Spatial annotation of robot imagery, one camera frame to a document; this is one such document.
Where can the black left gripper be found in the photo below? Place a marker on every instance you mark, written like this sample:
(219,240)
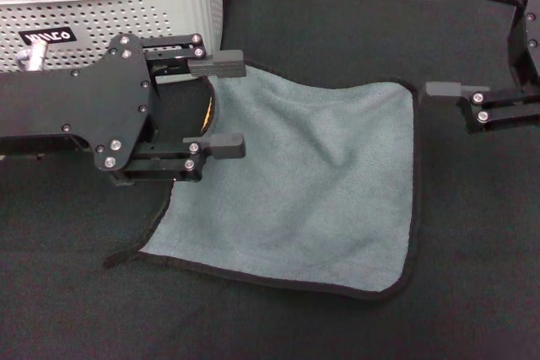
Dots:
(84,107)

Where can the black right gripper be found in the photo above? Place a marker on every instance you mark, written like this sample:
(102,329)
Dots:
(527,39)

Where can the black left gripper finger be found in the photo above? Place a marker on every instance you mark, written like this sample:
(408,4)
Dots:
(219,65)
(228,147)

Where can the yellow and grey towel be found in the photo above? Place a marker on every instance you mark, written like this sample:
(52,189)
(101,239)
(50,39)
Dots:
(304,174)

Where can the grey perforated storage box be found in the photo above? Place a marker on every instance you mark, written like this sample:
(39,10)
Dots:
(126,10)

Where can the black tablecloth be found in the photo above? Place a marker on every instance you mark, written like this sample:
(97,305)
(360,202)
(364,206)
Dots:
(464,229)

